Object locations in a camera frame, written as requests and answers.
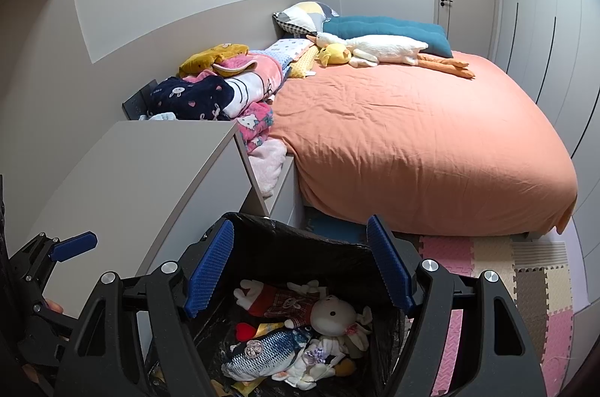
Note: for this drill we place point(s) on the trash bin with black bag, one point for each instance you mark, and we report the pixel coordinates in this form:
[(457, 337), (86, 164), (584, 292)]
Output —
[(300, 256)]

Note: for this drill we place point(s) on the white wardrobe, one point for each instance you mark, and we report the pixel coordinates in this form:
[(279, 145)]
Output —
[(539, 3)]

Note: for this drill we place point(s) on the mustard yellow blanket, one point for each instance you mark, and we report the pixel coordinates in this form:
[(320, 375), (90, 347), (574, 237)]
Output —
[(211, 57)]

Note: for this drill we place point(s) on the yellow snack bag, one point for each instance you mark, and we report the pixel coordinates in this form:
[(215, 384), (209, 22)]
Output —
[(274, 325)]

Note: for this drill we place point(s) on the checkered patchwork pillow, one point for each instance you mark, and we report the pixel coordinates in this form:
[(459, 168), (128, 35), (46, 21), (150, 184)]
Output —
[(300, 17)]

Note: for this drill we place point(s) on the navy printed blanket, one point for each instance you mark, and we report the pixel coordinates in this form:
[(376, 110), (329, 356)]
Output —
[(197, 97)]

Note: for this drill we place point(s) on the long white plush toy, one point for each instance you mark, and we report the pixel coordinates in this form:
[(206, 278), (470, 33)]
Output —
[(328, 347)]

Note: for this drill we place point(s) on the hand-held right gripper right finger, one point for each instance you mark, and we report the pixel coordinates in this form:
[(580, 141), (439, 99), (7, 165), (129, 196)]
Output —
[(389, 265)]

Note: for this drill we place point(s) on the pale pink fluffy blanket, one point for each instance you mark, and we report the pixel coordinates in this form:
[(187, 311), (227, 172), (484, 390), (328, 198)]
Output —
[(267, 167)]

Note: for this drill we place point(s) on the black wall socket panel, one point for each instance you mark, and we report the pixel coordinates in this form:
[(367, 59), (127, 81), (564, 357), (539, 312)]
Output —
[(136, 102)]

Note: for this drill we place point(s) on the light blue cloth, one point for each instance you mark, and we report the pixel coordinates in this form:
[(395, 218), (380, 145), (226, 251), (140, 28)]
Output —
[(164, 116)]

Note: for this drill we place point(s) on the white rabbit plush toy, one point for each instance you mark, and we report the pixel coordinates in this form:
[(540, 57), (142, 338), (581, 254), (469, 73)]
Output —
[(333, 315)]

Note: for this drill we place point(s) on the bed with orange sheet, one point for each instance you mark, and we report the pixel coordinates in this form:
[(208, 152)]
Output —
[(422, 134)]

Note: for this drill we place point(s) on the teal cushion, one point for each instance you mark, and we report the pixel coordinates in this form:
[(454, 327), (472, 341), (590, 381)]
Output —
[(384, 26)]

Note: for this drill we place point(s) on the grey fish plush toy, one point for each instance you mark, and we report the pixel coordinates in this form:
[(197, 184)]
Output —
[(267, 355)]

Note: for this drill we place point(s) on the yellow duck plush toy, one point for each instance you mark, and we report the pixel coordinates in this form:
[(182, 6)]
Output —
[(335, 54)]

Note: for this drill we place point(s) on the yellow dotted pillow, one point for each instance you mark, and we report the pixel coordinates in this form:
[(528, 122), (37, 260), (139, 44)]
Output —
[(302, 66)]

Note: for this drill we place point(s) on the white bedside cabinet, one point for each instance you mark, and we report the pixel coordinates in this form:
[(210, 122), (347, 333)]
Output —
[(286, 200)]

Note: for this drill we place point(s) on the white dotted blanket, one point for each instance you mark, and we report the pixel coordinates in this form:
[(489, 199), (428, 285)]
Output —
[(290, 47)]

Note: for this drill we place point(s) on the person's left hand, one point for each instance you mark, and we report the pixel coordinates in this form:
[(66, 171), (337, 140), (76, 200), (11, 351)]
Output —
[(54, 308)]

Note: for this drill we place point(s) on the small red plush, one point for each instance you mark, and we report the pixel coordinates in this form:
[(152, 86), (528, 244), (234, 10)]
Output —
[(246, 331)]

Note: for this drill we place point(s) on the pink cat print blanket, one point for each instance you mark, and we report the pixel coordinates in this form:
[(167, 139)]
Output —
[(255, 122)]

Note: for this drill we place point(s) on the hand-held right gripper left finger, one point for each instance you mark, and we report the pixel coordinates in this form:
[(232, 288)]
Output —
[(208, 270)]

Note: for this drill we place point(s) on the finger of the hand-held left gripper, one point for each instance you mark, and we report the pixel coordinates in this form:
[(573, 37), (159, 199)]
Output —
[(47, 331), (75, 246)]

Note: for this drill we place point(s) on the white goose plush toy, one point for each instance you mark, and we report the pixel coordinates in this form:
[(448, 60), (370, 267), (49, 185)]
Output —
[(389, 47)]

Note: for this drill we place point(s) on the brown plush toy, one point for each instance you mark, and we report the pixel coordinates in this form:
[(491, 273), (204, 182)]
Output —
[(347, 368)]

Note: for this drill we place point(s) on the pink cartoon blanket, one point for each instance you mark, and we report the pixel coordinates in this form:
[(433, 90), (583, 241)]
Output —
[(253, 64)]

